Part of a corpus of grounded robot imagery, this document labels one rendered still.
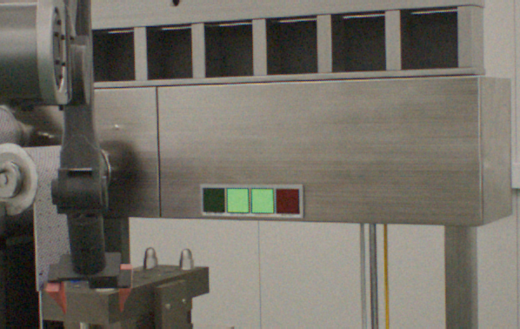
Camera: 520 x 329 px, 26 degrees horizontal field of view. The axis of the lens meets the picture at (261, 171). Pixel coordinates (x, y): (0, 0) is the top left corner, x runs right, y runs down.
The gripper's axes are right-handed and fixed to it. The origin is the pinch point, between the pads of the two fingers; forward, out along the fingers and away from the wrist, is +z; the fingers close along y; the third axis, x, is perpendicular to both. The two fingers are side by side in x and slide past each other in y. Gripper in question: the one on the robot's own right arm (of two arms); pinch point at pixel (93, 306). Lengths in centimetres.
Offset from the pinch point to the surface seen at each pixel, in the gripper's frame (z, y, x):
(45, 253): 15.2, 13.5, -36.4
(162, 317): 26.2, -10.2, -28.0
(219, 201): 14, -23, -52
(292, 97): -9, -39, -56
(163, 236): 187, 1, -279
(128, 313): 20.5, -3.8, -22.6
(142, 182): 16, -5, -63
